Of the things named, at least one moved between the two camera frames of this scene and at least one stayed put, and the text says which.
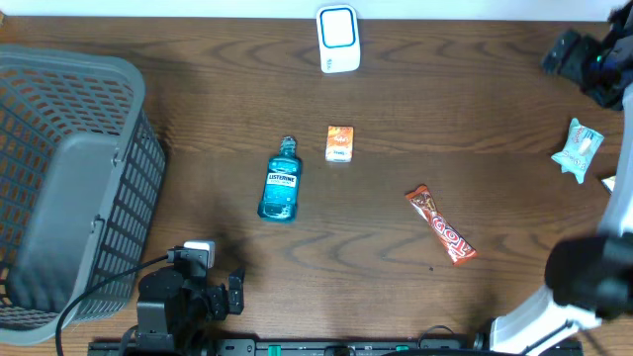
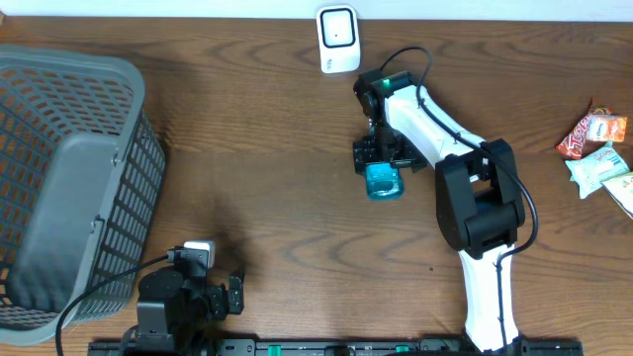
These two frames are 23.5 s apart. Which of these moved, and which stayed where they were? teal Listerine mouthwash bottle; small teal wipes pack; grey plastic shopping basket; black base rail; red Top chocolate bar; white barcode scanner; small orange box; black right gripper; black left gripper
Moved: teal Listerine mouthwash bottle; red Top chocolate bar; small teal wipes pack; small orange box; black right gripper
Stayed: grey plastic shopping basket; black base rail; white barcode scanner; black left gripper
